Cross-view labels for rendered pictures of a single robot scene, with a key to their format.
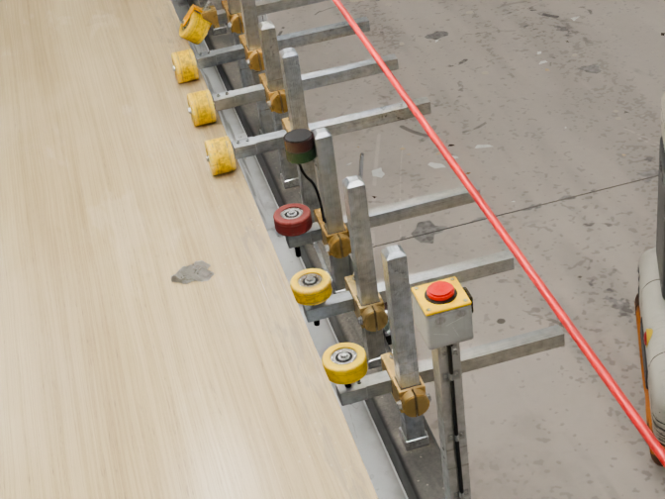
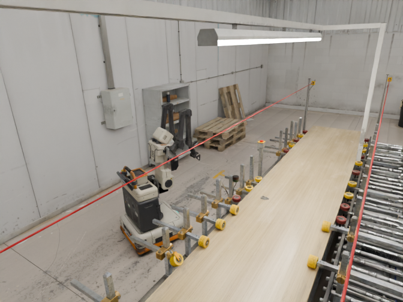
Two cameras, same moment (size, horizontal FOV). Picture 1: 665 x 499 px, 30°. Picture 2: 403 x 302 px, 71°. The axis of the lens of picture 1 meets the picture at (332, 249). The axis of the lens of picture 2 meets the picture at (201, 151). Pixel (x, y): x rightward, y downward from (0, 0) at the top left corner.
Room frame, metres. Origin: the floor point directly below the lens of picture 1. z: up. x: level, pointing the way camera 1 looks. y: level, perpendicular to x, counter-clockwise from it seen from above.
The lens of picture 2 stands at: (4.19, 1.50, 2.32)
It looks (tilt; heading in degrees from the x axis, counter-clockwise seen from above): 21 degrees down; 224
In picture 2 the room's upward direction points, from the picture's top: 2 degrees counter-clockwise
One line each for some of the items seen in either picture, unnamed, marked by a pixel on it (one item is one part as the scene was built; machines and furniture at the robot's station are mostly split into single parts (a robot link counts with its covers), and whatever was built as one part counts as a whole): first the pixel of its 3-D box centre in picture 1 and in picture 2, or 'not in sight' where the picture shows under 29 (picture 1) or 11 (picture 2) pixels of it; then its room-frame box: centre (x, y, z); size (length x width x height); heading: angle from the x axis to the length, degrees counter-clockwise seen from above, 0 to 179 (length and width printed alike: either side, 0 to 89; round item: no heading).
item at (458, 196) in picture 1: (383, 216); (218, 197); (2.25, -0.12, 0.84); 0.43 x 0.03 x 0.04; 100
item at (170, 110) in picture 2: not in sight; (171, 120); (1.91, -1.18, 1.40); 0.11 x 0.06 x 0.43; 78
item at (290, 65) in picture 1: (302, 147); (218, 202); (2.44, 0.03, 0.94); 0.04 x 0.04 x 0.48; 10
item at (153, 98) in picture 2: not in sight; (169, 125); (0.64, -2.73, 0.78); 0.90 x 0.45 x 1.55; 10
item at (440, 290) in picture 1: (440, 292); not in sight; (1.44, -0.15, 1.22); 0.04 x 0.04 x 0.02
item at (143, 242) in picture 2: (280, 3); (149, 245); (3.24, 0.05, 0.95); 0.36 x 0.03 x 0.03; 100
